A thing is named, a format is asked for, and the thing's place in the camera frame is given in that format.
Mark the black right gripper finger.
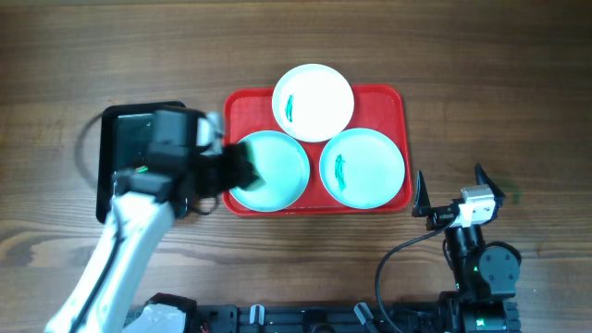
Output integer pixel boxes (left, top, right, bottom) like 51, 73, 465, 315
475, 163, 505, 204
413, 170, 431, 211

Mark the light blue plate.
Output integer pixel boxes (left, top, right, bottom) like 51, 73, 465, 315
318, 128, 406, 210
229, 130, 311, 213

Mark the white plate top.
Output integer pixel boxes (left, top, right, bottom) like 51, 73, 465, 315
272, 64, 354, 142

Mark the green yellow sponge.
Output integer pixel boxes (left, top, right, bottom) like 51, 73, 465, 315
224, 142, 266, 191

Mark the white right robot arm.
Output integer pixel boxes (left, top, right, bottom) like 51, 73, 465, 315
412, 165, 522, 333

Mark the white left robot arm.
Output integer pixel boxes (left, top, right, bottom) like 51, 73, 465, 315
45, 106, 223, 332

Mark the black water tray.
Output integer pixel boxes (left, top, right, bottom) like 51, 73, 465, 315
95, 101, 185, 224

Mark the red plastic tray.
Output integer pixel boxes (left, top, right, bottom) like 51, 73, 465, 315
223, 84, 413, 216

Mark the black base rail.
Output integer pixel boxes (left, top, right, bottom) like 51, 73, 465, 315
123, 293, 522, 333

